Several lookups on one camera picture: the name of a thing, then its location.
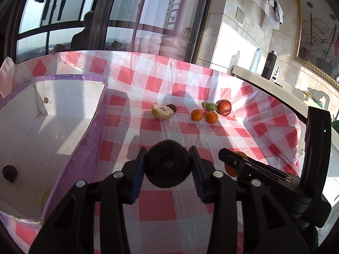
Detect white counter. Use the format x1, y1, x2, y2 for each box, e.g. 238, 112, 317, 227
232, 65, 330, 112

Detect purple and white cardboard box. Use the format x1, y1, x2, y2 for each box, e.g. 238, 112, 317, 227
0, 75, 109, 226

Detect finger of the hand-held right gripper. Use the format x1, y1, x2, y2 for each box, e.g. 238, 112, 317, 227
218, 148, 301, 189

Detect black bottle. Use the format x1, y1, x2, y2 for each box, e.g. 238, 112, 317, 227
262, 50, 277, 80

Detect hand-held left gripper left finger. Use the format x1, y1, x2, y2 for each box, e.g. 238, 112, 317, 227
29, 147, 148, 254

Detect white wall socket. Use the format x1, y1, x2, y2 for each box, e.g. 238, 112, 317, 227
235, 7, 246, 24

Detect red white checkered tablecloth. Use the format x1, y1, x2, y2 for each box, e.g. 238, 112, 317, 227
0, 50, 302, 254

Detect red apple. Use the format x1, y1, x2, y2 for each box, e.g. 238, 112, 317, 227
217, 99, 232, 116

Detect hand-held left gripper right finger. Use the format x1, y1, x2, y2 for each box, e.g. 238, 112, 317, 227
189, 146, 310, 254

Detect white bottle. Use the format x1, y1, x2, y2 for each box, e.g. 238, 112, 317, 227
249, 48, 262, 73

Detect white hanging cloth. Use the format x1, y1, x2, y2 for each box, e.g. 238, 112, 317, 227
250, 0, 284, 30

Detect cut apple half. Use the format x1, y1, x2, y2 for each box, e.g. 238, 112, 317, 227
151, 104, 175, 121

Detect gold framed painting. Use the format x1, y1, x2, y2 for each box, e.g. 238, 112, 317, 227
292, 0, 339, 90

